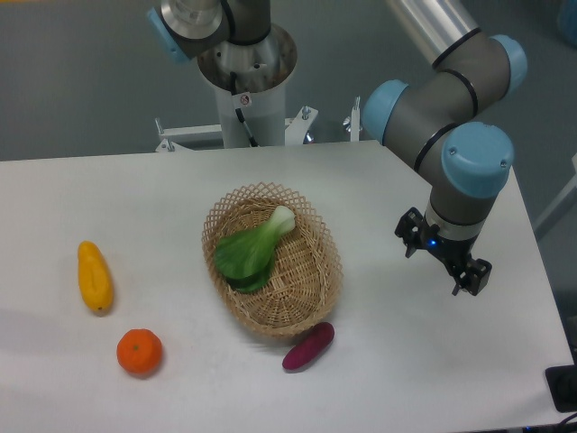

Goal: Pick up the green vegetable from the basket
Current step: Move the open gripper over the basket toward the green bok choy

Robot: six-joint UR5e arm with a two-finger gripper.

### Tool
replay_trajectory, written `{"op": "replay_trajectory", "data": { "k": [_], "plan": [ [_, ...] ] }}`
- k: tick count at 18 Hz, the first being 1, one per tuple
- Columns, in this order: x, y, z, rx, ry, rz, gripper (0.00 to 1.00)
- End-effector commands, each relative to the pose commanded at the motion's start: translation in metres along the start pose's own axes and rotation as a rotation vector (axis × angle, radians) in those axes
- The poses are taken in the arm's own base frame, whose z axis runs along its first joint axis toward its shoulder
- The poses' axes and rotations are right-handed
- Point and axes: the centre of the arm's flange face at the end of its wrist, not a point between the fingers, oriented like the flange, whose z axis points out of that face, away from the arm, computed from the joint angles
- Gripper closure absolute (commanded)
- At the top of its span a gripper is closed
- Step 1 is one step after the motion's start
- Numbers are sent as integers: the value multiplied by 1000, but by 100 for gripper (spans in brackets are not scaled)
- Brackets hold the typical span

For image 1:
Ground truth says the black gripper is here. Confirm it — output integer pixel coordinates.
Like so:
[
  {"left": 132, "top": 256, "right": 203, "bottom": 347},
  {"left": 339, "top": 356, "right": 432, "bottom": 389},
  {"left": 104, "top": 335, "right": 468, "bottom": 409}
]
[{"left": 394, "top": 207, "right": 492, "bottom": 296}]

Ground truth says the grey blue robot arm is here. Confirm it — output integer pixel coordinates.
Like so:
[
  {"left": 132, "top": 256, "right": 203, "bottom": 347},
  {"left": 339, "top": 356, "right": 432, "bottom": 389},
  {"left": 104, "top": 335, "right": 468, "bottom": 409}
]
[{"left": 147, "top": 1, "right": 527, "bottom": 294}]

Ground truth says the woven wicker basket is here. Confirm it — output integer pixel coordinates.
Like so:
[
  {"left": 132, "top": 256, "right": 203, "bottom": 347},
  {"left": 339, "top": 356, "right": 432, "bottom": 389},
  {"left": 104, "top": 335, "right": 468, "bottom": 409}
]
[{"left": 202, "top": 182, "right": 343, "bottom": 338}]

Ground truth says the green bok choy vegetable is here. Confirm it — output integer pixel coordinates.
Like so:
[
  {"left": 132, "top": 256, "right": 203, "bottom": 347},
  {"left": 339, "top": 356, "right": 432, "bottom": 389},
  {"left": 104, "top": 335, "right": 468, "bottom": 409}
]
[{"left": 214, "top": 206, "right": 296, "bottom": 294}]

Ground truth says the purple sweet potato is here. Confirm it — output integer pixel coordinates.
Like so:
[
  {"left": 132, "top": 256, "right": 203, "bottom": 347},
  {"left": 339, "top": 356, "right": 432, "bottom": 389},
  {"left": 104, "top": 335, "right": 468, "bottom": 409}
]
[{"left": 282, "top": 322, "right": 334, "bottom": 372}]

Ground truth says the black device at table edge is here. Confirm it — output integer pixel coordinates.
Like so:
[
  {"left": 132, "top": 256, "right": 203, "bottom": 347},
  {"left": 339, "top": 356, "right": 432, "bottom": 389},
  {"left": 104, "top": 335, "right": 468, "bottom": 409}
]
[{"left": 545, "top": 364, "right": 576, "bottom": 413}]

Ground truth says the orange tangerine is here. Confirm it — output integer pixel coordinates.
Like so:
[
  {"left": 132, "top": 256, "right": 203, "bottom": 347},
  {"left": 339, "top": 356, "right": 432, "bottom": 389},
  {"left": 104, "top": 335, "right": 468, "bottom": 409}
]
[{"left": 116, "top": 328, "right": 163, "bottom": 376}]

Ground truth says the yellow plastic fruit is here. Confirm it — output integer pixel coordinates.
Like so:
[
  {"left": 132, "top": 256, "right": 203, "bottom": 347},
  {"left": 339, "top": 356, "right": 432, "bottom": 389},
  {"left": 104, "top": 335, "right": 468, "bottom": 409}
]
[{"left": 78, "top": 241, "right": 114, "bottom": 314}]

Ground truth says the white metal base frame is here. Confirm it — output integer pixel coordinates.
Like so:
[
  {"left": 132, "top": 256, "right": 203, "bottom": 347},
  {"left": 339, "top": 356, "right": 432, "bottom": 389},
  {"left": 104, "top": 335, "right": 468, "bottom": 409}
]
[{"left": 155, "top": 96, "right": 362, "bottom": 152}]

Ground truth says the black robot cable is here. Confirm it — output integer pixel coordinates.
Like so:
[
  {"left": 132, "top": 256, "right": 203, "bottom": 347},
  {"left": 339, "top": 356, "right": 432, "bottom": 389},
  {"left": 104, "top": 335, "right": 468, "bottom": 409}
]
[{"left": 229, "top": 71, "right": 261, "bottom": 149}]

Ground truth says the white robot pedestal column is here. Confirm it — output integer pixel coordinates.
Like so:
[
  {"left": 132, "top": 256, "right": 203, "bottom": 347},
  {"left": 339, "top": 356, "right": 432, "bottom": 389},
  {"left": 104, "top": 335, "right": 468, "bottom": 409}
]
[{"left": 214, "top": 85, "right": 286, "bottom": 149}]

